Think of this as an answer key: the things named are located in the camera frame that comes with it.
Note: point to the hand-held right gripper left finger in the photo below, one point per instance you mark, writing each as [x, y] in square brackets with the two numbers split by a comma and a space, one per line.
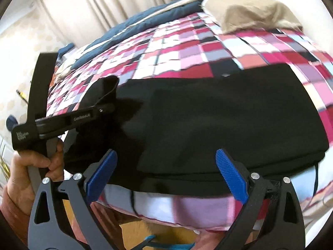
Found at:
[101, 177]

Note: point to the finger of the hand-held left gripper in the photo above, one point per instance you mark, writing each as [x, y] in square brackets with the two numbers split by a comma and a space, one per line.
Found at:
[106, 108]

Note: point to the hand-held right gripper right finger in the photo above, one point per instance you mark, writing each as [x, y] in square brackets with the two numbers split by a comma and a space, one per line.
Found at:
[231, 174]

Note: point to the black pants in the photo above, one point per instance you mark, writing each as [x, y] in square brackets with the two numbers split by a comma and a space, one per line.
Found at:
[208, 125]

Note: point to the person's left forearm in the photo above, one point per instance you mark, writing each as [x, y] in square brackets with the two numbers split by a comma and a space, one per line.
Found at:
[13, 213]

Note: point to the person's left hand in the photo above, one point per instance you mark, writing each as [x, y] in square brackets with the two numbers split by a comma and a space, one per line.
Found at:
[23, 179]

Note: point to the blue round object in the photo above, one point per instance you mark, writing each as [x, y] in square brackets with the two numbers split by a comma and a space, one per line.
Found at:
[12, 122]

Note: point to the person's left pink trouser leg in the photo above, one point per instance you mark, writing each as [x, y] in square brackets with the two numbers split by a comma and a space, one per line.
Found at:
[104, 221]

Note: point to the person's pink trouser leg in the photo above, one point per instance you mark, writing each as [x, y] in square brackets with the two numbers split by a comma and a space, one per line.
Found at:
[213, 239]
[104, 221]

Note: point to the person's right pink trouser leg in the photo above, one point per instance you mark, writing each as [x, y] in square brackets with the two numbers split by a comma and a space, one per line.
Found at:
[213, 239]

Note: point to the blue folded cloth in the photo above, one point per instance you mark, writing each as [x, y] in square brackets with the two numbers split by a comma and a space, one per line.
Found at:
[66, 50]

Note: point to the blue and beige duvet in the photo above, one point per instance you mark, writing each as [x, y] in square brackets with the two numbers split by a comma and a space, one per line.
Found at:
[124, 28]

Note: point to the blue slipper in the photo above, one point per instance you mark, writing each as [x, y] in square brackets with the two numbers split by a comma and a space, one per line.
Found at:
[166, 245]

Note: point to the checkered bed quilt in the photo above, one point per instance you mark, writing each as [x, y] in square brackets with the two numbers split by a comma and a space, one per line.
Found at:
[182, 52]

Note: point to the cream curtain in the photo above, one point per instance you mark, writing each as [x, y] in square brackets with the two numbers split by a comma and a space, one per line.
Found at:
[104, 0]

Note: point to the beige pillow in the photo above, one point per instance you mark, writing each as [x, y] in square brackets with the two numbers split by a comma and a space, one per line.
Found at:
[249, 13]

